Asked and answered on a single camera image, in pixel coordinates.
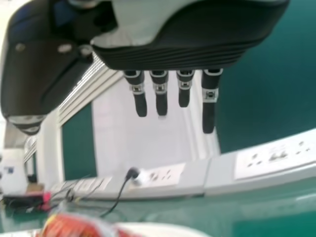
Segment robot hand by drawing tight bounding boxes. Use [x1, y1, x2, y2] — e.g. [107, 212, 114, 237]
[0, 0, 290, 136]

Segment small pink red object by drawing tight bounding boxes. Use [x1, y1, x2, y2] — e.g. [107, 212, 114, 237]
[42, 192, 52, 212]

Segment white box with blue label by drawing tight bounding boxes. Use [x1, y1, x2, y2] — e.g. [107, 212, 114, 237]
[0, 149, 28, 197]

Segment long white socket strip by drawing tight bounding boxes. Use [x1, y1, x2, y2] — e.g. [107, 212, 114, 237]
[203, 127, 316, 197]

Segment ribbed aluminium rail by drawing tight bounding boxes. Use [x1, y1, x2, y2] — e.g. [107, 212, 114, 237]
[55, 55, 124, 130]

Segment red biscuit packet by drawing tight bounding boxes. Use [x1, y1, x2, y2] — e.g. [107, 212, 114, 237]
[40, 213, 117, 237]

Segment black power cable with plug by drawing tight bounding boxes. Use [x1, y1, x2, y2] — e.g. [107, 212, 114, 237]
[99, 167, 140, 218]

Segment white socket strip with plug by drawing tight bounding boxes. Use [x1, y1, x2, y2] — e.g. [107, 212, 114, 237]
[48, 158, 212, 201]

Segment brown cardboard piece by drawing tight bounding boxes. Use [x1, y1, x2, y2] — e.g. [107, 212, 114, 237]
[26, 183, 45, 194]

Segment black cable bundle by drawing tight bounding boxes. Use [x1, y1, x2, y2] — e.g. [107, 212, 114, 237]
[2, 190, 77, 215]

